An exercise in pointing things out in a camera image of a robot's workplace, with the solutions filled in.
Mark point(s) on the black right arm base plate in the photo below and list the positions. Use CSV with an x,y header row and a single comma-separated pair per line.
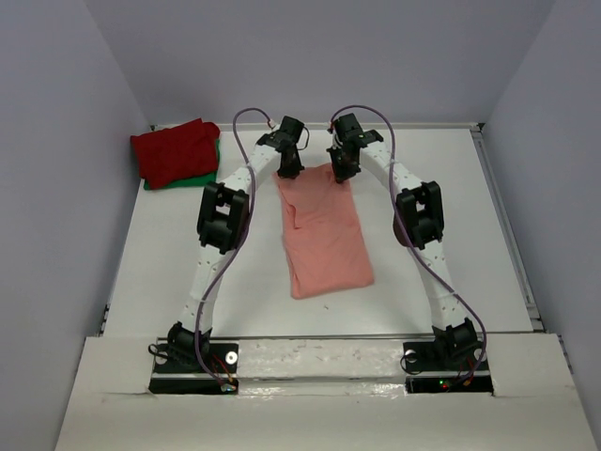
x,y
427,374

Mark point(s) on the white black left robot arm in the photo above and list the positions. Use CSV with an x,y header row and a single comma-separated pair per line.
x,y
223,224

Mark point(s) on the aluminium table edge rail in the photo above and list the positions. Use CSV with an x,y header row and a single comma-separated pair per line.
x,y
478,138

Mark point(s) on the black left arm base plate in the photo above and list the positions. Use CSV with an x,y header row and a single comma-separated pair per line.
x,y
171,375

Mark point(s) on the salmon pink t-shirt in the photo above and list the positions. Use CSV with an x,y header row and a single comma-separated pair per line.
x,y
322,234

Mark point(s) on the folded green t-shirt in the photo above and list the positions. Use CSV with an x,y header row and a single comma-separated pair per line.
x,y
193,182

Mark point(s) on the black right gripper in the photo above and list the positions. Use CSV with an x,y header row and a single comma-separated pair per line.
x,y
342,174

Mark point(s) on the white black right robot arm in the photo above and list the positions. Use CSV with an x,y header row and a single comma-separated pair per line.
x,y
418,224

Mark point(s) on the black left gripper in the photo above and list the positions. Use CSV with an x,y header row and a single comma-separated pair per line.
x,y
292,172

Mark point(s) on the folded dark red t-shirt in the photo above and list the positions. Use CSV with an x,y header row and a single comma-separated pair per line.
x,y
182,152

